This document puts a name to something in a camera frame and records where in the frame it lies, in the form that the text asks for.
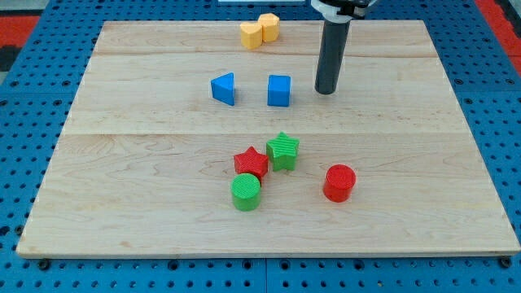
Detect white black robot arm flange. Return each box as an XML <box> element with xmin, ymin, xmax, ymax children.
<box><xmin>310</xmin><ymin>0</ymin><xmax>379</xmax><ymax>24</ymax></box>

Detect blue cube block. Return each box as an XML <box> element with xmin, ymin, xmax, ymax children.
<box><xmin>267</xmin><ymin>75</ymin><xmax>291</xmax><ymax>107</ymax></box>

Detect red star block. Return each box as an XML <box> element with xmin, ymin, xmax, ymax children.
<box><xmin>234</xmin><ymin>146</ymin><xmax>269</xmax><ymax>181</ymax></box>

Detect green star block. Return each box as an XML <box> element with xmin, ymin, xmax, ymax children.
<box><xmin>266</xmin><ymin>132</ymin><xmax>300</xmax><ymax>172</ymax></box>

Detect green cylinder block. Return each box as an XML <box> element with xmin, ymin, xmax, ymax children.
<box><xmin>230</xmin><ymin>173</ymin><xmax>261</xmax><ymax>212</ymax></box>

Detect blue triangular prism block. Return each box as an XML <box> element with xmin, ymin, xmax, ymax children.
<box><xmin>210</xmin><ymin>72</ymin><xmax>234</xmax><ymax>106</ymax></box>

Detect light wooden board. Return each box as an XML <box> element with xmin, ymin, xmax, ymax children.
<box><xmin>17</xmin><ymin>20</ymin><xmax>520</xmax><ymax>259</ymax></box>

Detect red cylinder block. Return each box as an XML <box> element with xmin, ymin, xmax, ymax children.
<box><xmin>322</xmin><ymin>164</ymin><xmax>357</xmax><ymax>203</ymax></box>

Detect yellow heart block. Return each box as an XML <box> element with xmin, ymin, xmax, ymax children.
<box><xmin>239</xmin><ymin>22</ymin><xmax>263</xmax><ymax>50</ymax></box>

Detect yellow hexagon block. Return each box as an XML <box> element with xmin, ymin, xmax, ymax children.
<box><xmin>257</xmin><ymin>13</ymin><xmax>280</xmax><ymax>42</ymax></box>

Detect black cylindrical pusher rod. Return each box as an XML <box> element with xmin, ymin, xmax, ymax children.
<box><xmin>314</xmin><ymin>20</ymin><xmax>349</xmax><ymax>94</ymax></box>

